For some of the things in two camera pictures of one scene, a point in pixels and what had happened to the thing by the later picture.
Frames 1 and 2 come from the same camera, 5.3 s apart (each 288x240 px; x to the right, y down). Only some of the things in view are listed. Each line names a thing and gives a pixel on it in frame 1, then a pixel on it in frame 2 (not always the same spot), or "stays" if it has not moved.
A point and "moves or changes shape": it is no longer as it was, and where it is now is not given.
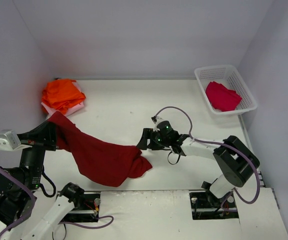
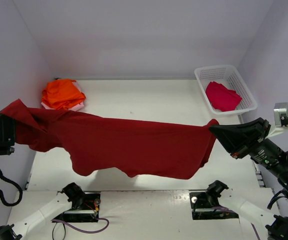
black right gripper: [150, 139] to [253, 139]
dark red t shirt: [110, 164] moves or changes shape
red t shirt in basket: [221, 98] stays
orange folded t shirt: [61, 94] stays
